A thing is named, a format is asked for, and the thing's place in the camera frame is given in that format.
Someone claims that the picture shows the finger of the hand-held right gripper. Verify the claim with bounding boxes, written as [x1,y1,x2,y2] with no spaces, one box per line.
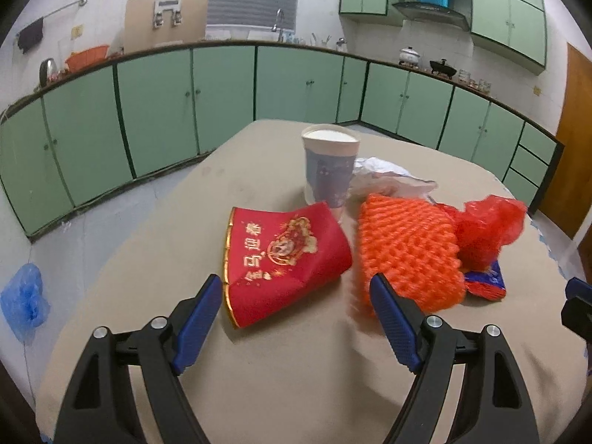
[561,276,592,347]

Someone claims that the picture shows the red printed paper envelope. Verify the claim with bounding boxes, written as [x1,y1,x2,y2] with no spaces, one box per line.
[223,202,353,329]

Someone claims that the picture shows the beige water dispenser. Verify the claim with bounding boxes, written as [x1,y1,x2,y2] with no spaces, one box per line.
[124,0,209,51]

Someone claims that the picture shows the blue plastic bag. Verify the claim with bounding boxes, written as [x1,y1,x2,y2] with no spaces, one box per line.
[0,263,51,345]

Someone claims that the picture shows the orange plastic basket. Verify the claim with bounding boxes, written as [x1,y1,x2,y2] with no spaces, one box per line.
[65,45,111,72]

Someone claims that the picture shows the blue and red snack wrapper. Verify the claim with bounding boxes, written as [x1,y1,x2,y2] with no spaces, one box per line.
[462,259,507,301]

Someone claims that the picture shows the green lower kitchen cabinets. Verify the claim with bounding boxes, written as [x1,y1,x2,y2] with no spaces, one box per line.
[0,39,565,241]

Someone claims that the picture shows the steel towel rail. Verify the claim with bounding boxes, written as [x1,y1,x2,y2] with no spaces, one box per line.
[16,0,88,40]

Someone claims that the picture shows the light wooden door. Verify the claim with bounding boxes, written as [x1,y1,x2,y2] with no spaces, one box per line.
[539,41,592,241]

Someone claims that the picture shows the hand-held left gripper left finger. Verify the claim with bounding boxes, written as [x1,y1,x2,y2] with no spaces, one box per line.
[54,274,223,444]

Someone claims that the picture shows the orange foam fruit net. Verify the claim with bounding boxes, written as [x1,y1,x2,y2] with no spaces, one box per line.
[356,194,465,317]

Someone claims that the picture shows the black wok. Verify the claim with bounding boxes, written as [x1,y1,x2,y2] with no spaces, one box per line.
[429,58,458,78]

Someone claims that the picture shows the green upper kitchen cabinets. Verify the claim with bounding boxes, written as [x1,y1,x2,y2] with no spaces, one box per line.
[339,0,547,75]

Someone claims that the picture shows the red mesh bag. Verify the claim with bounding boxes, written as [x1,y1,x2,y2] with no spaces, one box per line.
[444,195,528,271]

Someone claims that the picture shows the dark towel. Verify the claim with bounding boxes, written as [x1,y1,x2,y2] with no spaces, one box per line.
[17,17,44,54]

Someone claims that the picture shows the paper cup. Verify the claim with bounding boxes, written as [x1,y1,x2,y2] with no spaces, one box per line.
[302,124,360,209]

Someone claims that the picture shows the white plastic wrapper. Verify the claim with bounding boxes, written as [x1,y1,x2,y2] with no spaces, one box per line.
[354,157,438,204]

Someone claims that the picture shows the green kitchen cabinets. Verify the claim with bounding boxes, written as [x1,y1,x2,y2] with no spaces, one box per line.
[339,0,547,75]
[0,39,565,241]

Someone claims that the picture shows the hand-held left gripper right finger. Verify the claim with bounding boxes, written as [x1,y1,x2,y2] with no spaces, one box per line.
[370,273,539,444]

